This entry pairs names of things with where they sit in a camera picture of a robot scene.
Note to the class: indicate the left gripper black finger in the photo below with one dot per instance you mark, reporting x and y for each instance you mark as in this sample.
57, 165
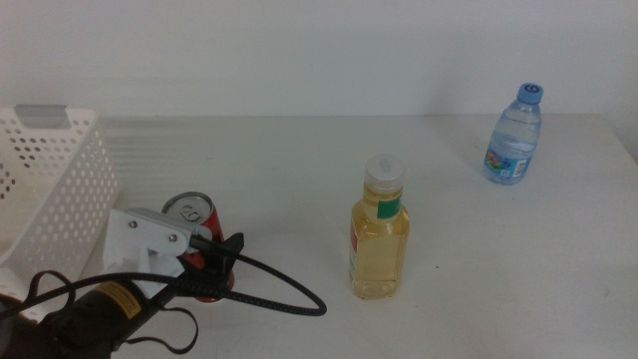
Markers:
230, 247

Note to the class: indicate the red soda can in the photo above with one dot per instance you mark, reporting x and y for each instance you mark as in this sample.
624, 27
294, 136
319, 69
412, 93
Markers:
187, 212

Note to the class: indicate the yellow juice bottle white cap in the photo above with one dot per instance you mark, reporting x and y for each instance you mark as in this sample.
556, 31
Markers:
379, 249

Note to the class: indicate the clear water bottle blue cap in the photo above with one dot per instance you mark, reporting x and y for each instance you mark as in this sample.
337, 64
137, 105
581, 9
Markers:
513, 139

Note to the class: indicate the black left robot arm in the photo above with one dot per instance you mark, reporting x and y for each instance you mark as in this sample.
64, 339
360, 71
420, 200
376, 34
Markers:
75, 324

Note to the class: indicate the white perforated plastic basket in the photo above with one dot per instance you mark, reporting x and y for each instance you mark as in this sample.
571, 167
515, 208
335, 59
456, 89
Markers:
82, 113

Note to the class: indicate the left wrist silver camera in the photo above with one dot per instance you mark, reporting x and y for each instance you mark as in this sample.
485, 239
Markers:
164, 219

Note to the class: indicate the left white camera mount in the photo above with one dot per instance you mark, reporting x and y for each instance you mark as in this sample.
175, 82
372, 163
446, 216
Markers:
139, 249

